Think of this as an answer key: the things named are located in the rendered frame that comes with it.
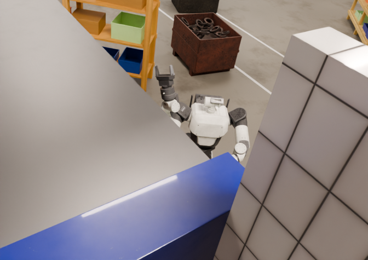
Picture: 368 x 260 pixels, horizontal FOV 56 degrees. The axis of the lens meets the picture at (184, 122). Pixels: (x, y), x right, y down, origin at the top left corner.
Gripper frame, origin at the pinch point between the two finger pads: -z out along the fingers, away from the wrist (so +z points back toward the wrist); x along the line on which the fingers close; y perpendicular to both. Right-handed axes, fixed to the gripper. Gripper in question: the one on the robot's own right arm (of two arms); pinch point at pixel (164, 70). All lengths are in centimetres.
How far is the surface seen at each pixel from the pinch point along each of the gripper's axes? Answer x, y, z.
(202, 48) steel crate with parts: -120, -279, 42
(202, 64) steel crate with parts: -127, -287, 69
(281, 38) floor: -76, -542, 81
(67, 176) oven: 49, 122, -5
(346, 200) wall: 115, 122, -11
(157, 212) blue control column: 76, 121, 1
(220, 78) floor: -113, -313, 98
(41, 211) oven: 51, 133, -2
